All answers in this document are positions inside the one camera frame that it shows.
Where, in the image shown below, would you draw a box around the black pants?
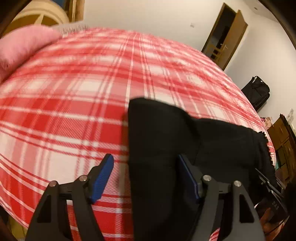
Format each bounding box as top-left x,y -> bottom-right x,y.
127,98 -> 276,240

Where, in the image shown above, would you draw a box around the brown wooden cabinet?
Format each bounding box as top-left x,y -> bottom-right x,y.
267,114 -> 296,186

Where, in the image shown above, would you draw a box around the red plaid bed sheet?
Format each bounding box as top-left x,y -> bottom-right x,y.
1,28 -> 264,240

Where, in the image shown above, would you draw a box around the black bag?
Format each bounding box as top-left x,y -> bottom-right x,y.
241,76 -> 270,111

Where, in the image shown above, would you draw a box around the pink folded blanket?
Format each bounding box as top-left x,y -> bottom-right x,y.
1,25 -> 62,81

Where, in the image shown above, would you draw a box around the brown wooden door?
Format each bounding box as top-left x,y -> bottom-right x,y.
202,3 -> 248,70

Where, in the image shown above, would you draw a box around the cream round headboard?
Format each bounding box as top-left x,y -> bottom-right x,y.
1,1 -> 69,36

